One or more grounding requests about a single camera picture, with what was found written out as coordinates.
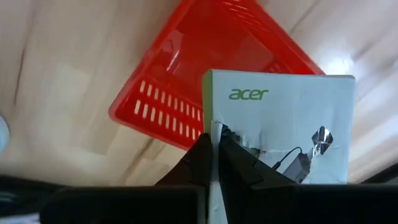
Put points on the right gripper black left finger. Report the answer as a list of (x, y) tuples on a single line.
[(196, 165)]

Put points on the white acer box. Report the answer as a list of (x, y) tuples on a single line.
[(280, 109)]

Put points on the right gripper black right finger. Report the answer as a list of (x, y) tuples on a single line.
[(239, 165)]

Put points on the red slotted plastic basket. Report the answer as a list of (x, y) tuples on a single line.
[(202, 62)]

